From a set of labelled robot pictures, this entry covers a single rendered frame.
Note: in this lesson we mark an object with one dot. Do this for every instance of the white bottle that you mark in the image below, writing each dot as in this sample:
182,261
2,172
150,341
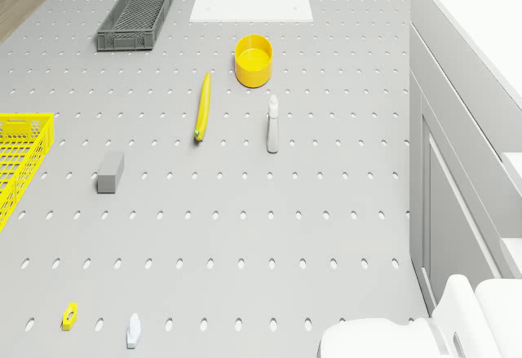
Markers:
272,129

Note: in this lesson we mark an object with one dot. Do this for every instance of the grey cube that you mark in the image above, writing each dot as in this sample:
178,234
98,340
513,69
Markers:
110,172

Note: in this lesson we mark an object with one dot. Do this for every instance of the white cabinet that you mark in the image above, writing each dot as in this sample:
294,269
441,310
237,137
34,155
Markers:
452,138

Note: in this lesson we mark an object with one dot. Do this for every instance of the yellow basket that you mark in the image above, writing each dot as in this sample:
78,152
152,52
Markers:
24,127

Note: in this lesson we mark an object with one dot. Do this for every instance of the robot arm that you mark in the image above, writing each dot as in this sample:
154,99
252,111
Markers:
367,339

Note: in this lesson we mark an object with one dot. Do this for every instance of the yellow bowl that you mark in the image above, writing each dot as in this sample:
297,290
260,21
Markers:
253,73

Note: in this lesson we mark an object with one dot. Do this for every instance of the yellow nut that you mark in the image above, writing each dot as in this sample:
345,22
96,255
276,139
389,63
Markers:
65,322

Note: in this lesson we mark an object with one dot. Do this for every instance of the dark grey basket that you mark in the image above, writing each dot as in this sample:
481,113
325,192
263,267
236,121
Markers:
119,41

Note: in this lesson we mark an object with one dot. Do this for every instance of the banana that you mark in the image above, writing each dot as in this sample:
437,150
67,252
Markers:
203,109

